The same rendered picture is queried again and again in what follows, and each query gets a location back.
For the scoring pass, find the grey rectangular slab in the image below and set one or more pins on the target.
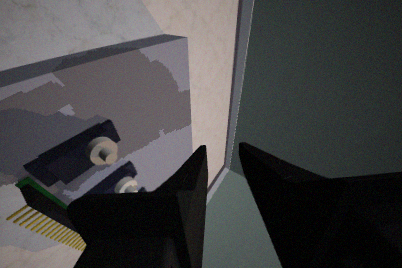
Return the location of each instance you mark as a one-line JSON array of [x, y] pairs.
[[68, 122]]

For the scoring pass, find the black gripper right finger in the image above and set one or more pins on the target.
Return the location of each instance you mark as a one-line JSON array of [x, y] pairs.
[[301, 210]]

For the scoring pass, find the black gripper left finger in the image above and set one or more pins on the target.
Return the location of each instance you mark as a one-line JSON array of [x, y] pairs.
[[176, 210]]

